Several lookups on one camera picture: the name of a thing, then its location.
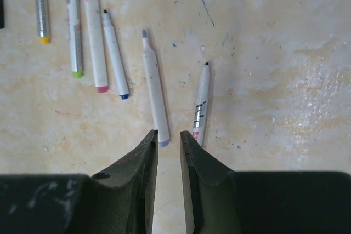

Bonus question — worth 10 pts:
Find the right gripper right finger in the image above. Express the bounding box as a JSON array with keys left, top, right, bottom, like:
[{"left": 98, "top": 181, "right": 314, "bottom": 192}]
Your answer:
[{"left": 180, "top": 131, "right": 350, "bottom": 233}]

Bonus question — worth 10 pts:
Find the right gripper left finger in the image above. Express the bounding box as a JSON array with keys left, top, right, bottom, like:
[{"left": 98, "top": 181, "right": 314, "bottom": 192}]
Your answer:
[{"left": 1, "top": 130, "right": 158, "bottom": 233}]

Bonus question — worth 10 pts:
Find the dark green cap marker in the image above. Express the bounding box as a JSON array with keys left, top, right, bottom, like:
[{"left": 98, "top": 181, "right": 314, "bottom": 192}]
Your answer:
[{"left": 193, "top": 62, "right": 211, "bottom": 147}]

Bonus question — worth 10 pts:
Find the lilac cap paint marker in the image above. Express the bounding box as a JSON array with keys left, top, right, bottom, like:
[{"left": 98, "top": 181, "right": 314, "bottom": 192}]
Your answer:
[{"left": 142, "top": 29, "right": 170, "bottom": 147}]

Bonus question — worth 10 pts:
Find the blue cap white marker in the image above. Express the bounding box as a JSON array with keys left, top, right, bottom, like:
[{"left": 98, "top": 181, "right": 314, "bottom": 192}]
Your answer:
[{"left": 103, "top": 9, "right": 129, "bottom": 100}]

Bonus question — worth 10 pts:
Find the lime cap white marker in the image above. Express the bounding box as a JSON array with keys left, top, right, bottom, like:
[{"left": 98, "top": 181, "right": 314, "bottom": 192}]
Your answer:
[{"left": 66, "top": 0, "right": 83, "bottom": 78}]

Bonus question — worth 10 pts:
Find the pink cap paint marker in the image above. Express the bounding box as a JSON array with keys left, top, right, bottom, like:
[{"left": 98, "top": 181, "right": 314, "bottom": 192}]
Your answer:
[{"left": 84, "top": 0, "right": 109, "bottom": 93}]

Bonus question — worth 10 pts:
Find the yellow marker pen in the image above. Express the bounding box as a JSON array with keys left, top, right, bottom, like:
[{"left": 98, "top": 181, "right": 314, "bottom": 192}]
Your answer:
[{"left": 35, "top": 0, "right": 50, "bottom": 44}]

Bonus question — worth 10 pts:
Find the black orange highlighter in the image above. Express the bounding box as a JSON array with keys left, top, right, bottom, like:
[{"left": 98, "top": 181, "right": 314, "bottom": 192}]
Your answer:
[{"left": 0, "top": 0, "right": 5, "bottom": 29}]

